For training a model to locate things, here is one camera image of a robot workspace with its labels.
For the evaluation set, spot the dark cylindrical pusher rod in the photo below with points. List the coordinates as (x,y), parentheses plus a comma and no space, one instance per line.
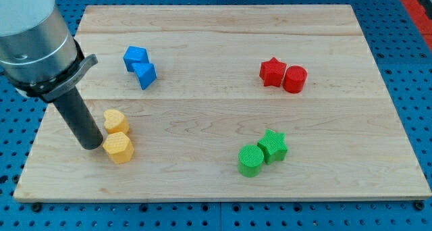
(77,116)

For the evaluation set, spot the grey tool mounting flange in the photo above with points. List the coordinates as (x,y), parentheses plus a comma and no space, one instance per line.
(49,90)

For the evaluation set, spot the yellow heart block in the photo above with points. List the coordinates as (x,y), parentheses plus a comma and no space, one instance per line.
(115,121)

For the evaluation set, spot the green cylinder block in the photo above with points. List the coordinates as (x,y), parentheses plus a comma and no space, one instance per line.
(250,160)

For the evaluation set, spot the red star block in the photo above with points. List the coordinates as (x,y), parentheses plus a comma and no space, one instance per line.
(272,72)

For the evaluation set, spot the blue triangle block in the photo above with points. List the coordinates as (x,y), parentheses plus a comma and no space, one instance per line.
(145,73)

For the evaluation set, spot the green star block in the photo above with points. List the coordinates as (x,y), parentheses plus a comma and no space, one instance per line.
(273,146)

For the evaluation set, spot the yellow hexagon block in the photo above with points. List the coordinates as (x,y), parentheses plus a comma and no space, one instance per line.
(119,147)

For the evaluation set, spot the red cylinder block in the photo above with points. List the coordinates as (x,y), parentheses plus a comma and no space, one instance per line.
(294,80)

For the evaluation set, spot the blue cube block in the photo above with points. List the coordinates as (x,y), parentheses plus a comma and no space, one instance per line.
(135,55)

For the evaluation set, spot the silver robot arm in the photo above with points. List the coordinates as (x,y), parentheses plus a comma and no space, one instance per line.
(41,58)

